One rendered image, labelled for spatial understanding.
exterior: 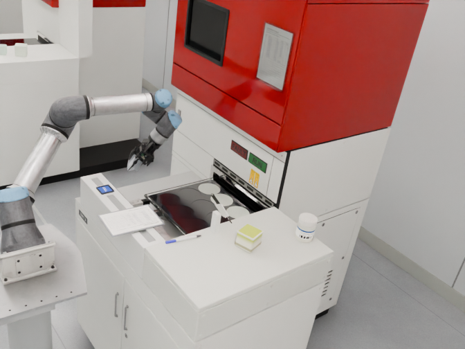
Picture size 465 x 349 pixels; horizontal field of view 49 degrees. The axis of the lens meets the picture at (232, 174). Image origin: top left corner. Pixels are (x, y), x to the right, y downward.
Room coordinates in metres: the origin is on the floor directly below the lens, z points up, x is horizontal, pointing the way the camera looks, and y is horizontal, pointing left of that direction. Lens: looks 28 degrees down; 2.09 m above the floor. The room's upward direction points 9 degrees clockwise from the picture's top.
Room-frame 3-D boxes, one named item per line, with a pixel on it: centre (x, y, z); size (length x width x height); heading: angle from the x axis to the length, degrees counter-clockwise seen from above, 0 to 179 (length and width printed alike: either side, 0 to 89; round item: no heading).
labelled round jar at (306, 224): (1.65, -0.31, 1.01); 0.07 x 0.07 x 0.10
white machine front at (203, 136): (2.16, 0.06, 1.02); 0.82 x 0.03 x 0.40; 42
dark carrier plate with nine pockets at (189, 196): (1.87, 0.10, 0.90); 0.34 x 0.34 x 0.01; 42
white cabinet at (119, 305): (1.74, 0.13, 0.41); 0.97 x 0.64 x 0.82; 42
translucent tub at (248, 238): (1.54, -0.10, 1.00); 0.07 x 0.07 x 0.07; 60
